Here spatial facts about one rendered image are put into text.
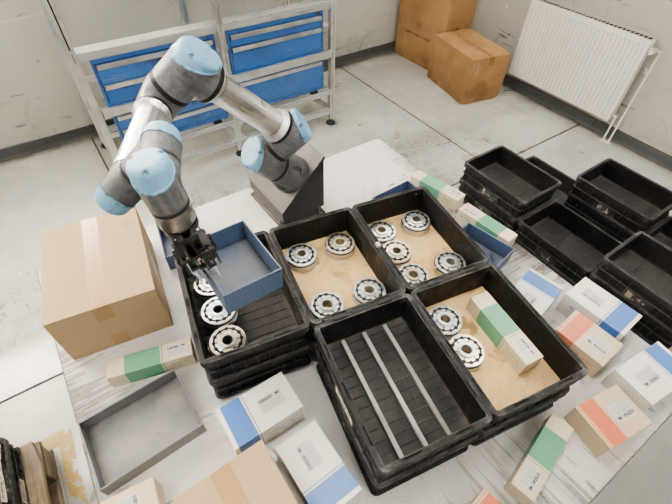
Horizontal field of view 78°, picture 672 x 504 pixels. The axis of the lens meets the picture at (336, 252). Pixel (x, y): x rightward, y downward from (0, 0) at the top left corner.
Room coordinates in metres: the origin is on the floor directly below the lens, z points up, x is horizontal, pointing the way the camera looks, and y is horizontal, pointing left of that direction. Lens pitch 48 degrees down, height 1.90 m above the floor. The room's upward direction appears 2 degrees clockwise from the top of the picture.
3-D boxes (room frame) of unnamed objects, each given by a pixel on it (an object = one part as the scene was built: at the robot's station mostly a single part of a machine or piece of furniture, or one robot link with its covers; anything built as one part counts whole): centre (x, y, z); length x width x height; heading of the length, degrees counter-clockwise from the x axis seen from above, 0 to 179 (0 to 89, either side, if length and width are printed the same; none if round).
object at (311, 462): (0.29, 0.03, 0.75); 0.20 x 0.12 x 0.09; 37
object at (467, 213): (1.22, -0.60, 0.73); 0.24 x 0.06 x 0.06; 42
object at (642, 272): (1.12, -1.37, 0.37); 0.40 x 0.30 x 0.45; 36
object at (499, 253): (1.08, -0.54, 0.74); 0.20 x 0.15 x 0.07; 47
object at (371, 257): (0.85, 0.01, 0.87); 0.40 x 0.30 x 0.11; 25
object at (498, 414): (0.61, -0.43, 0.92); 0.40 x 0.30 x 0.02; 25
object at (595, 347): (0.69, -0.79, 0.74); 0.16 x 0.12 x 0.07; 39
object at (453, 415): (0.49, -0.16, 0.87); 0.40 x 0.30 x 0.11; 25
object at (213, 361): (0.72, 0.28, 0.92); 0.40 x 0.30 x 0.02; 25
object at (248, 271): (0.67, 0.25, 1.10); 0.20 x 0.15 x 0.07; 37
